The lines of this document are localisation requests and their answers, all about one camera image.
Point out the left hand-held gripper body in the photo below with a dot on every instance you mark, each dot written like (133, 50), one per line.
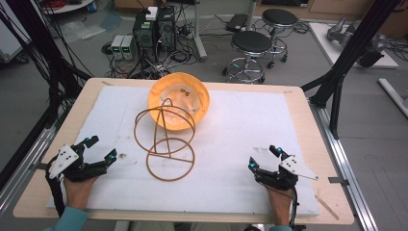
(69, 160)

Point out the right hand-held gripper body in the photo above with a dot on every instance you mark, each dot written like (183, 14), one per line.
(279, 179)

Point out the orange bucket hat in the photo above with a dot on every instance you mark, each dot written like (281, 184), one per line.
(186, 96)

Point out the person's right hand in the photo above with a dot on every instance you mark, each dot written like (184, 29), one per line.
(280, 205)

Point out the person's left hand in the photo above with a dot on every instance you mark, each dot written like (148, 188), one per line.
(77, 192)

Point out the white foam mat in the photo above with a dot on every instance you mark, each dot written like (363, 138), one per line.
(240, 134)

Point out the light wooden table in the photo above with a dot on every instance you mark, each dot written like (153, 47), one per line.
(320, 141)

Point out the strip of tape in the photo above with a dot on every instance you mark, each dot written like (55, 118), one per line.
(327, 207)

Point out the grey power supply unit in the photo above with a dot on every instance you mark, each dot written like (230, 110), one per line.
(116, 46)
(128, 47)

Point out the black round stool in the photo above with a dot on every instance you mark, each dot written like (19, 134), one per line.
(279, 16)
(251, 42)

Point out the clear plastic sheet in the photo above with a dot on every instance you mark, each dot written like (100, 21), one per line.
(81, 30)

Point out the white floor board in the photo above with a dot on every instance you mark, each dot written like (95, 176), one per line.
(324, 41)

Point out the black computer tower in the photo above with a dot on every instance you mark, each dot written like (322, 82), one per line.
(144, 35)
(166, 29)

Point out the white pipe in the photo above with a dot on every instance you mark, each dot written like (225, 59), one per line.
(393, 96)

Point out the white cabinet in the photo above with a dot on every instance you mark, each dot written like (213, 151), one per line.
(11, 38)

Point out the flat black case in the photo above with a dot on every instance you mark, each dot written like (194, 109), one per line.
(236, 22)

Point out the round white table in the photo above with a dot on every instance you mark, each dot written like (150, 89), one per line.
(67, 5)

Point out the grey metal pole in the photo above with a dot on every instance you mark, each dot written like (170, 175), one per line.
(251, 14)

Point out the grey metal stand leg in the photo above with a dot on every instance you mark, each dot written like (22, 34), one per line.
(199, 35)

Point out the white box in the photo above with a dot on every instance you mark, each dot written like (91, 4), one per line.
(151, 13)

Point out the aluminium rail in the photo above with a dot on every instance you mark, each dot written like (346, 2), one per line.
(25, 160)
(349, 173)

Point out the grey metal bracket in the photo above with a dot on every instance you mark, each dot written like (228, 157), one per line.
(338, 181)

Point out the black frame post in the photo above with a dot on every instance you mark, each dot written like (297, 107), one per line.
(41, 48)
(349, 54)

